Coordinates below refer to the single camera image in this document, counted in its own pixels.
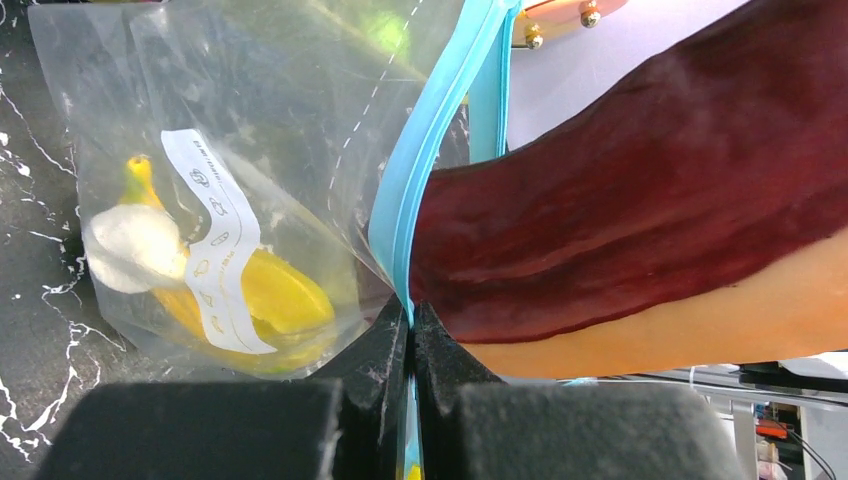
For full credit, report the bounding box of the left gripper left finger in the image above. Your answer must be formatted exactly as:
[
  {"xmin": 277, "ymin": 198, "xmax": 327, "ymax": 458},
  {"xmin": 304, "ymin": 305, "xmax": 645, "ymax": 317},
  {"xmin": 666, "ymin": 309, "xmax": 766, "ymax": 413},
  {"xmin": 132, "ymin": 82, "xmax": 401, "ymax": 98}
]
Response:
[{"xmin": 37, "ymin": 299, "xmax": 408, "ymax": 479}]

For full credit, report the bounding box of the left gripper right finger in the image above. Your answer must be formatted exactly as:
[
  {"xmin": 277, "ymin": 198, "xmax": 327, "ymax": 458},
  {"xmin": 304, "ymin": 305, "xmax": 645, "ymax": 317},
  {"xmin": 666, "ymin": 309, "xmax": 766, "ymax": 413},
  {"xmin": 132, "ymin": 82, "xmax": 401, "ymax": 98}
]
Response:
[{"xmin": 411, "ymin": 304, "xmax": 744, "ymax": 479}]

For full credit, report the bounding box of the yellow toy banana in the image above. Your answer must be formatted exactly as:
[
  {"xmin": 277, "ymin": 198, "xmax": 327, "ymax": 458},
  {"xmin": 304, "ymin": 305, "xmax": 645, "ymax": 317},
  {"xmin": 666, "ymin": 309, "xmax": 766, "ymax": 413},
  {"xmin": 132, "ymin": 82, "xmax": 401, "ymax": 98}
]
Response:
[{"xmin": 119, "ymin": 155, "xmax": 338, "ymax": 374}]

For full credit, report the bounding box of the clear zip top bag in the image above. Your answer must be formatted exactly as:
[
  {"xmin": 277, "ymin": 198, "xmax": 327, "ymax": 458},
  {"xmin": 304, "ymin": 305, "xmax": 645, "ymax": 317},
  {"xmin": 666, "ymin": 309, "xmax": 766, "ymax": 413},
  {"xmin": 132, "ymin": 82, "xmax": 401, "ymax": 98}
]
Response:
[{"xmin": 27, "ymin": 0, "xmax": 525, "ymax": 480}]

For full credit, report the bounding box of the orange toy papaya slice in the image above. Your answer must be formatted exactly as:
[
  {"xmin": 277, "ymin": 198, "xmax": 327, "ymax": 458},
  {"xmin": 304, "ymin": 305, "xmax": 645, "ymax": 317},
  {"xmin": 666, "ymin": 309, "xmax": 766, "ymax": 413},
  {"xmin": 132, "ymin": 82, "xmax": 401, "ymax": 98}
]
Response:
[{"xmin": 410, "ymin": 1, "xmax": 847, "ymax": 378}]

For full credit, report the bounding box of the white orange cylindrical container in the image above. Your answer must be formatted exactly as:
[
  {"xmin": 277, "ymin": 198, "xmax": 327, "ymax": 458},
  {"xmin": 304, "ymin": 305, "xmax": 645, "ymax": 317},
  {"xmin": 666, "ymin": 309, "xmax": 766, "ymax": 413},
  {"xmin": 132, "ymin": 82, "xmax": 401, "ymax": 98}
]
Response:
[{"xmin": 511, "ymin": 0, "xmax": 628, "ymax": 50}]

